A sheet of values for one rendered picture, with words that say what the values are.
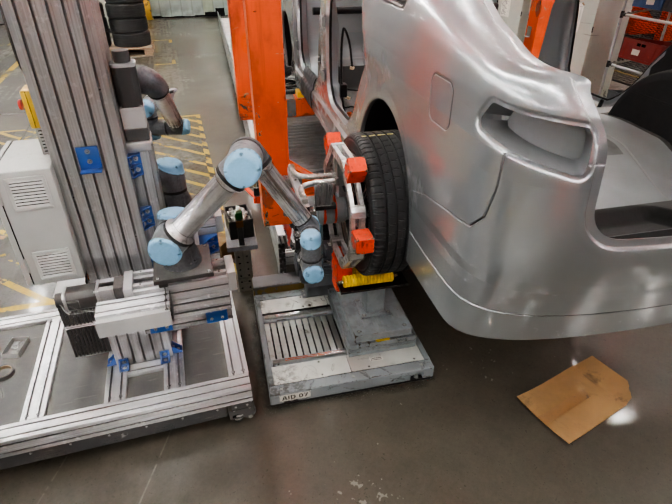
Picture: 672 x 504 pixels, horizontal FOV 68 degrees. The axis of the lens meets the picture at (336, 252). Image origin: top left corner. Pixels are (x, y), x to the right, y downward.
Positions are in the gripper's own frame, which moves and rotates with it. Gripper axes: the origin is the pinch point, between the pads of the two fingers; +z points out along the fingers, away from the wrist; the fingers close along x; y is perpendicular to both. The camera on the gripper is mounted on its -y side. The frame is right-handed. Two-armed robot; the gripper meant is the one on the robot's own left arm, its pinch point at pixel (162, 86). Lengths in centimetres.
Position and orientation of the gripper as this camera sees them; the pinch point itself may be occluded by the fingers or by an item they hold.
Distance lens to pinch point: 292.2
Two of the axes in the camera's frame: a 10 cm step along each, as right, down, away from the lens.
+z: -0.5, -5.4, 8.4
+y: -1.4, 8.4, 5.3
